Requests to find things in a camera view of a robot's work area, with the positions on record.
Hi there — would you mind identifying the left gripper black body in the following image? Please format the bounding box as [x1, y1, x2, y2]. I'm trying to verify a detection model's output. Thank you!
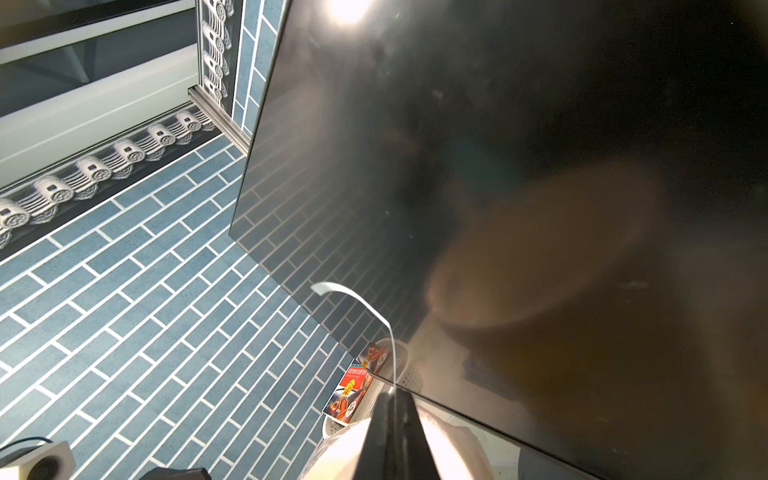
[139, 467, 211, 480]

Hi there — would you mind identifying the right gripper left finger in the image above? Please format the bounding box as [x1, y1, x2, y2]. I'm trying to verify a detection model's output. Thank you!
[353, 393, 396, 480]

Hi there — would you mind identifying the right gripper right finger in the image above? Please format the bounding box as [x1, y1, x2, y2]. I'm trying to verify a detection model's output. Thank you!
[395, 390, 439, 480]

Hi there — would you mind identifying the black computer monitor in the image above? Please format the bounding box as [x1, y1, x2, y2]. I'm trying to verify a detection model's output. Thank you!
[230, 1, 767, 479]

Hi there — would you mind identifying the purple red science encyclopedia book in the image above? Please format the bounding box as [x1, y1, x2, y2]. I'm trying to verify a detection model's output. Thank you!
[322, 342, 391, 426]

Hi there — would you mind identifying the LED light strip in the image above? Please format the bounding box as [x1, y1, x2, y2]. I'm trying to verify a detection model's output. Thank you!
[0, 0, 232, 250]

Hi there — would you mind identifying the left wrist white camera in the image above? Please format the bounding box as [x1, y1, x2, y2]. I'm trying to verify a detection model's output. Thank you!
[1, 442, 77, 480]

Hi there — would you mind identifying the left aluminium corner post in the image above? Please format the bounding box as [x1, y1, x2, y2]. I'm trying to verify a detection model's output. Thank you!
[188, 85, 251, 155]

